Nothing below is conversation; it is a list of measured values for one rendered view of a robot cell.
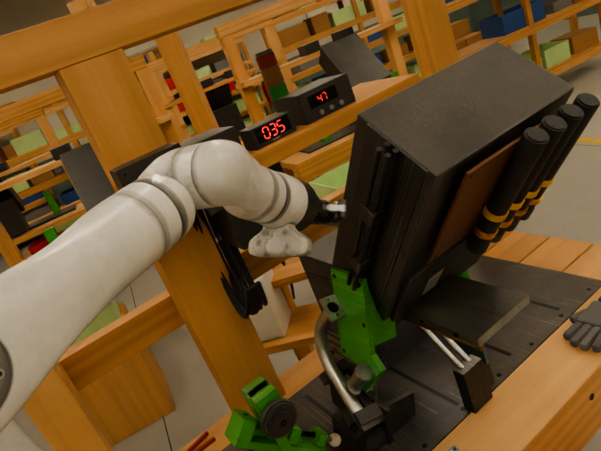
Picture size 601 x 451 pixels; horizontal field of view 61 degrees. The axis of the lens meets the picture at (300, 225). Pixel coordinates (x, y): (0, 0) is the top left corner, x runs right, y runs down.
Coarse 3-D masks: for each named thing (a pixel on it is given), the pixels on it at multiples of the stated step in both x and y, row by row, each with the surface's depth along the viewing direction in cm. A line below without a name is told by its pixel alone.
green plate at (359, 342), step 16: (336, 272) 109; (336, 288) 110; (368, 288) 104; (352, 304) 106; (368, 304) 103; (352, 320) 108; (368, 320) 103; (384, 320) 107; (352, 336) 109; (368, 336) 104; (384, 336) 108; (352, 352) 111; (368, 352) 105
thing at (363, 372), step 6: (360, 366) 105; (366, 366) 106; (354, 372) 105; (360, 372) 104; (366, 372) 105; (372, 372) 105; (354, 378) 106; (360, 378) 104; (366, 378) 104; (348, 384) 109; (354, 384) 106; (360, 384) 106; (348, 390) 109; (354, 390) 108; (360, 390) 108
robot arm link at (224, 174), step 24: (216, 144) 51; (240, 144) 54; (192, 168) 51; (216, 168) 50; (240, 168) 52; (264, 168) 61; (216, 192) 51; (240, 192) 52; (264, 192) 59; (240, 216) 60; (264, 216) 62
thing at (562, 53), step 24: (456, 0) 545; (528, 0) 579; (552, 0) 634; (576, 0) 615; (600, 0) 615; (480, 24) 614; (504, 24) 581; (528, 24) 589; (552, 24) 595; (576, 24) 669; (600, 24) 636; (480, 48) 569; (552, 48) 614; (576, 48) 633; (600, 48) 631; (552, 72) 609
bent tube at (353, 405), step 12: (324, 300) 110; (336, 300) 111; (324, 312) 111; (336, 312) 109; (324, 324) 113; (324, 336) 116; (324, 348) 117; (324, 360) 116; (336, 372) 115; (336, 384) 113; (348, 396) 111; (348, 408) 111; (360, 408) 110
